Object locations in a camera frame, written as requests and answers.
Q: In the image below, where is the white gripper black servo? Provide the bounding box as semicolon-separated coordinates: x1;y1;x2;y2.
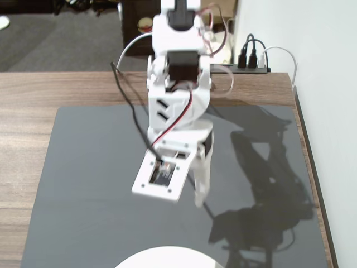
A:
146;122;215;208

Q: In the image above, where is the white round plate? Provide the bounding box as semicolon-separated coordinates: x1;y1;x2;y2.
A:
114;245;224;268

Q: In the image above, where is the black usb hub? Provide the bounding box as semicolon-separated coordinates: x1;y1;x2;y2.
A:
209;63;272;75

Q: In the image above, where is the dark grey table mat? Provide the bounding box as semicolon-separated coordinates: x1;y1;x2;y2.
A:
21;105;329;268

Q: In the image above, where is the cream plastic bag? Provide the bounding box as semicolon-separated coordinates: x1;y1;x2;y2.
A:
206;25;235;65

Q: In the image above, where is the round cream red object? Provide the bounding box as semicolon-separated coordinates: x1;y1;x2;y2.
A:
138;17;155;34

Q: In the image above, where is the brown cardboard box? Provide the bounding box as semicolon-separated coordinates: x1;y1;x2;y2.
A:
200;0;238;25

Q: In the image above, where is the dark brown cabinet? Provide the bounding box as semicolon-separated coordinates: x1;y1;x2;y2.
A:
121;0;162;56

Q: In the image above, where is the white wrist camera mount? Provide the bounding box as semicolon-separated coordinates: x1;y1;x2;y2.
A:
131;145;196;203

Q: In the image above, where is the red black white servo wire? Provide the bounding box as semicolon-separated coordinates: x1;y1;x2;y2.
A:
209;66;234;97
153;86;195;147
199;3;234;58

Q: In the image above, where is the black camera cable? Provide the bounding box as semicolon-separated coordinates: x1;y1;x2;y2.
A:
110;61;163;163

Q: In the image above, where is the black usb plug cable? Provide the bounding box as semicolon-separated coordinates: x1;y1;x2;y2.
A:
237;33;257;69
247;39;271;72

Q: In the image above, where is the white usb plug cable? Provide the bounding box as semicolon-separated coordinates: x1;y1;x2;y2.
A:
258;46;298;92

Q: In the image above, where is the white curved cable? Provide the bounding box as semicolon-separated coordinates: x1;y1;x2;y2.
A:
116;33;155;70

